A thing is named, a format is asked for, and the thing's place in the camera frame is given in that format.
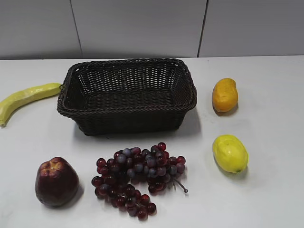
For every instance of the yellow lemon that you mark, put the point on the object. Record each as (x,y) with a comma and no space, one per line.
(230,153)

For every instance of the red grape bunch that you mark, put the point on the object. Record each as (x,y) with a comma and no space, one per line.
(129,178)

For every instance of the dark red apple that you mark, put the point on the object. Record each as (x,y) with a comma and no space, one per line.
(56,182)

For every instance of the yellow banana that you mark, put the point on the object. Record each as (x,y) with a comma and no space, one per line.
(21,98)

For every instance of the black wicker basket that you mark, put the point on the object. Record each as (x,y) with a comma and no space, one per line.
(127,96)

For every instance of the orange mango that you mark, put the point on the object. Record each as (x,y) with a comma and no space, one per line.
(224,95)

